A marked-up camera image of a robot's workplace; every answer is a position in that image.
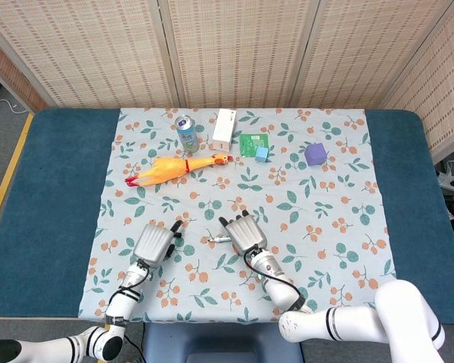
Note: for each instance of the light blue small cube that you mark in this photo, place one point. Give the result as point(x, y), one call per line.
point(262, 154)

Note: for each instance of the floral print tablecloth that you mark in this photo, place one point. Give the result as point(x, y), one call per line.
point(249, 189)

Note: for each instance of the white cardboard box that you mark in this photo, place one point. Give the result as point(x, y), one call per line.
point(224, 130)

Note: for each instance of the green flat packet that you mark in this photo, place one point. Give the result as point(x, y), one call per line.
point(249, 143)

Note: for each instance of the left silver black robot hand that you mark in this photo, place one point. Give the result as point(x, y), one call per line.
point(153, 244)

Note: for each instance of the yellow rubber chicken toy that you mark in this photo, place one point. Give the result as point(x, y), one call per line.
point(166, 169)

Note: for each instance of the white metal stand base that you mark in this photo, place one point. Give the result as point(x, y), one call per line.
point(452, 177)

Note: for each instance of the purple cube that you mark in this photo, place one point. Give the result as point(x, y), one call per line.
point(315, 154)

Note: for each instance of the dark blue table cover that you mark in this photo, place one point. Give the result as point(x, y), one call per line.
point(53, 189)

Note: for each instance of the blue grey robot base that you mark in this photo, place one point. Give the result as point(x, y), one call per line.
point(219, 340)

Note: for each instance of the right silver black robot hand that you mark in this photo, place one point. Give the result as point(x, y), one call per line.
point(246, 234)

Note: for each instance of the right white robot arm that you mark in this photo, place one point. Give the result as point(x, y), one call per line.
point(348, 321)

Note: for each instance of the white green marker body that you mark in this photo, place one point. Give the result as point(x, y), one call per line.
point(219, 239)

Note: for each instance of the woven bamboo screen panel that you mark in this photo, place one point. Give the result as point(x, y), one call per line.
point(439, 87)
point(363, 53)
point(83, 53)
point(238, 53)
point(11, 75)

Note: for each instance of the light blue drink can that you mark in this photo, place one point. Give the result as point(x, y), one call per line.
point(187, 136)

